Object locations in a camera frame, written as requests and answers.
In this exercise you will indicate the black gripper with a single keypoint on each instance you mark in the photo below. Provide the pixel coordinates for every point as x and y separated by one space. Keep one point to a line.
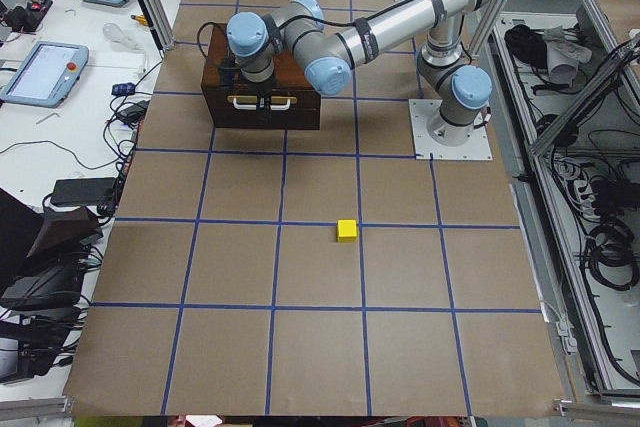
263 90

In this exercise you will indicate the yellow block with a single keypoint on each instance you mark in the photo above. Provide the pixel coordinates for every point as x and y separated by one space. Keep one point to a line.
347 230

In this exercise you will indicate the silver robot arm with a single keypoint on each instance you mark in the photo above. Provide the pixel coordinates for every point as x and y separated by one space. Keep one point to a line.
328 61

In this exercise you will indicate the dark wooden drawer cabinet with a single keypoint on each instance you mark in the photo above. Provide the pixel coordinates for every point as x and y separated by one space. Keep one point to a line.
221 70

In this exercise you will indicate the small blue black device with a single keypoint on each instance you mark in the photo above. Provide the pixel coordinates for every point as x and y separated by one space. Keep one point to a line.
123 89

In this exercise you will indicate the gold brass cylinder tool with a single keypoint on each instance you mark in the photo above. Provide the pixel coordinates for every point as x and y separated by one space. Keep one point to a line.
141 19

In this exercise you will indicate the clear light bulb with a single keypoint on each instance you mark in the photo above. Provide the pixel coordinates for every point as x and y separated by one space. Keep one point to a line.
115 34

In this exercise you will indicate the near blue teach pendant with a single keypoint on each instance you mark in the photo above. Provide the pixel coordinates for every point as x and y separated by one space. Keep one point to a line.
48 74

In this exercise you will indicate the black laptop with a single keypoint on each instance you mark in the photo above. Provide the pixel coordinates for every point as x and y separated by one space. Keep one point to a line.
29 240

